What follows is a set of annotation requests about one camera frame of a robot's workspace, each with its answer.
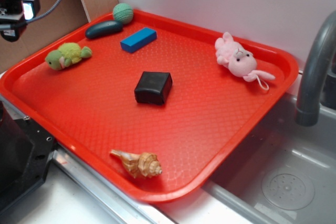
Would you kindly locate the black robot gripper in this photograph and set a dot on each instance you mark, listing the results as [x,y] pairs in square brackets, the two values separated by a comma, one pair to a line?
[14,15]

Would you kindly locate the green plush turtle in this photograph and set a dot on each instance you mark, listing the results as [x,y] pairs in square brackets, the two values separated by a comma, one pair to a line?
[66,55]

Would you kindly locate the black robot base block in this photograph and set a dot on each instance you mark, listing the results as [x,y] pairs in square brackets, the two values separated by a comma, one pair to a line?
[26,152]

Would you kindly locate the brown cardboard panel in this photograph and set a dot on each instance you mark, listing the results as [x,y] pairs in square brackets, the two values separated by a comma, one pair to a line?
[65,18]

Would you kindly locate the dark green toy cucumber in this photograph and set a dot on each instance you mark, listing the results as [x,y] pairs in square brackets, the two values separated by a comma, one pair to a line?
[103,28]

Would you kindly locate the green textured ball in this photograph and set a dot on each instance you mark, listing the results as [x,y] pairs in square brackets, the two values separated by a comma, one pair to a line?
[123,13]

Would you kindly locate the blue rectangular block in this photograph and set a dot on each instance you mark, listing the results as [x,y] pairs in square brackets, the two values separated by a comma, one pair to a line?
[138,40]

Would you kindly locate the black cube block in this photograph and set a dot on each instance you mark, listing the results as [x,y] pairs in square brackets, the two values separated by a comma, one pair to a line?
[153,88]

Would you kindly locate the red plastic tray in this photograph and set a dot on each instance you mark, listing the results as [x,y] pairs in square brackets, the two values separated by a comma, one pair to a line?
[90,107]

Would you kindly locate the tan spiral seashell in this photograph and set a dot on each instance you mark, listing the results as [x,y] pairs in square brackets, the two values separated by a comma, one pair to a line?
[144,165]

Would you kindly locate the pink plush bunny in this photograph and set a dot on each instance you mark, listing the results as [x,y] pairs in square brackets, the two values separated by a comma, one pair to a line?
[240,62]

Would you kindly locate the grey sink faucet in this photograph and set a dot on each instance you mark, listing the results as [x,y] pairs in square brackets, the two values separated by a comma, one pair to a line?
[317,86]

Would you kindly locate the grey plastic sink basin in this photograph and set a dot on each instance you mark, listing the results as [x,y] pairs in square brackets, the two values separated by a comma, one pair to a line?
[281,172]

